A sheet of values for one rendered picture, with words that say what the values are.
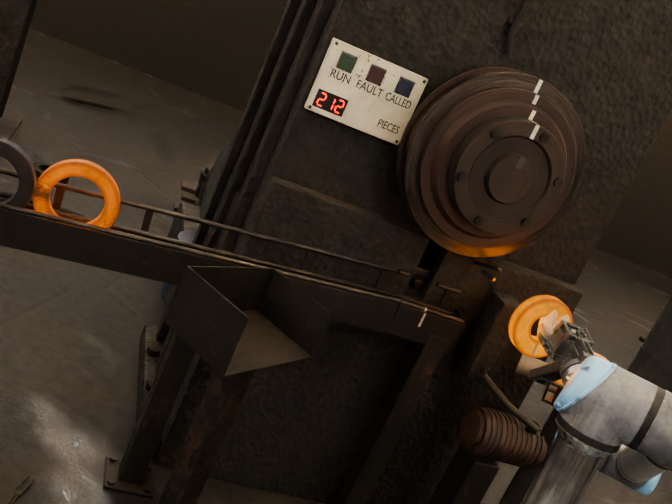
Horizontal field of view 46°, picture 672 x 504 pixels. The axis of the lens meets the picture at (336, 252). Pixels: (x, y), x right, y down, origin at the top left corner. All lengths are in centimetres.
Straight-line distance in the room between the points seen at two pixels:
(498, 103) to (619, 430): 84
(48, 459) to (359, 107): 119
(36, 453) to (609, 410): 144
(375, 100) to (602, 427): 98
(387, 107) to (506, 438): 91
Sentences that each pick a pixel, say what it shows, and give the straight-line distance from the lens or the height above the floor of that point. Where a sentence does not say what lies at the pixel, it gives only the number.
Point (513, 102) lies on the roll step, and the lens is 194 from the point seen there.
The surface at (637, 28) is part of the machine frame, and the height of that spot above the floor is 157.
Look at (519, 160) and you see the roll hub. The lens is 191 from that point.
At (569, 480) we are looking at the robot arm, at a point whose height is 75.
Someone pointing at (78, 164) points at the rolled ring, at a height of 78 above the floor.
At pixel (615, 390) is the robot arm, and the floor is 93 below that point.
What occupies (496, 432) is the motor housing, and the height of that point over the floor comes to 50.
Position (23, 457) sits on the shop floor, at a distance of 221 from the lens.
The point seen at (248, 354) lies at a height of 60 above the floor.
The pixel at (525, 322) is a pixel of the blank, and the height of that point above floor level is 83.
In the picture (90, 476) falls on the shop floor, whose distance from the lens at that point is 221.
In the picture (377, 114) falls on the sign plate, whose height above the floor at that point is 111.
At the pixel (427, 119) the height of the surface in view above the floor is 116.
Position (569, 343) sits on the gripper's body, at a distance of 187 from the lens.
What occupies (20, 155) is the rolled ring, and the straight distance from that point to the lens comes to 187.
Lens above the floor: 132
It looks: 16 degrees down
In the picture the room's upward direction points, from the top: 24 degrees clockwise
